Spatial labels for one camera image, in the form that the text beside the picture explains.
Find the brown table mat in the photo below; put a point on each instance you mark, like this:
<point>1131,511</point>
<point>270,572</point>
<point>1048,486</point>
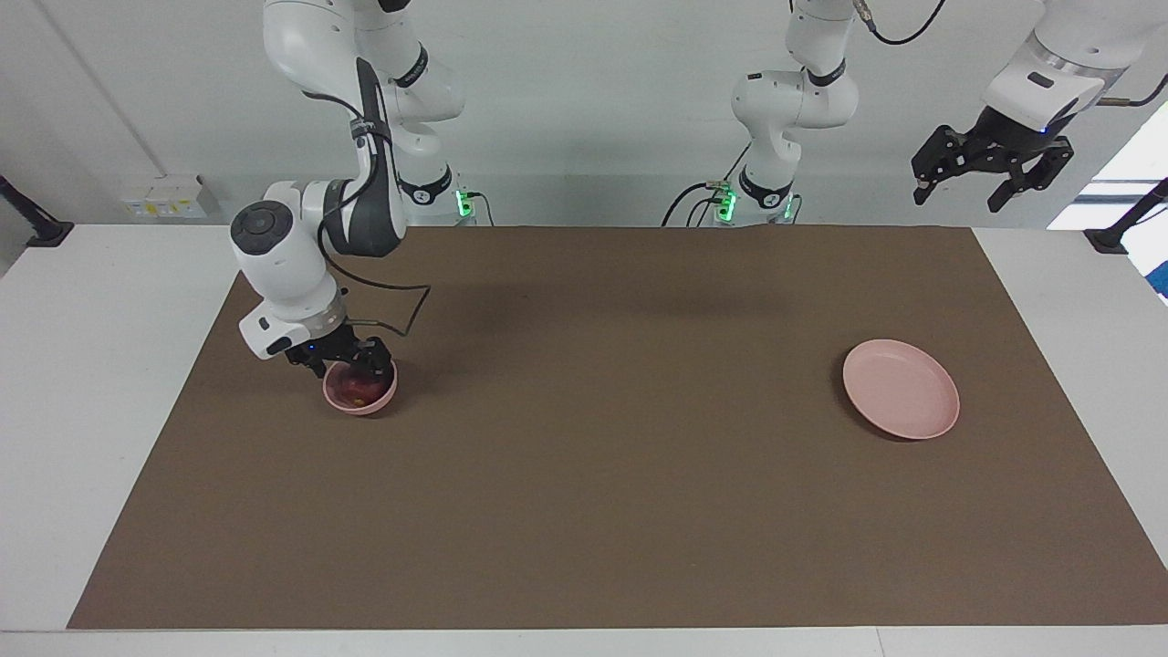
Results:
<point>584,502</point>

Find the pink bowl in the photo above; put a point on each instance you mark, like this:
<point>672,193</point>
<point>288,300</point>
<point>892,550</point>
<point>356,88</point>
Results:
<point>379,401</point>

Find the blue object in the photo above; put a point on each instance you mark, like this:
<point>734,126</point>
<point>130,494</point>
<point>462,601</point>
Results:
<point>1161,278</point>

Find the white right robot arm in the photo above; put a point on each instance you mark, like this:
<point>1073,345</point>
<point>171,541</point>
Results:
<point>283,255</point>

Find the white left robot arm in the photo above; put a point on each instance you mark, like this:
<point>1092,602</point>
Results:
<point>794,100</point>

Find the black clamp mount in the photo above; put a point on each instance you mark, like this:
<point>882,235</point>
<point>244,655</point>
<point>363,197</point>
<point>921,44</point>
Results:
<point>46,233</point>
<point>1109,239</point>

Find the pink plate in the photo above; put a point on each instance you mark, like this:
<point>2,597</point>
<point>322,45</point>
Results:
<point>899,388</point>

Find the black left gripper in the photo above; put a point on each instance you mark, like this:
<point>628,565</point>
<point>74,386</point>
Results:
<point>1017,151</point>

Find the white wall socket box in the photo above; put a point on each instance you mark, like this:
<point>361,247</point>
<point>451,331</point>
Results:
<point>164,199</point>

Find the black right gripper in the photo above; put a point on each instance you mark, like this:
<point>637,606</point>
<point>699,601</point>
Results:
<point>333,347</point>

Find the dark red apple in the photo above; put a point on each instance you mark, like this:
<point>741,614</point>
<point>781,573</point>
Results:
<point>351,391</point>

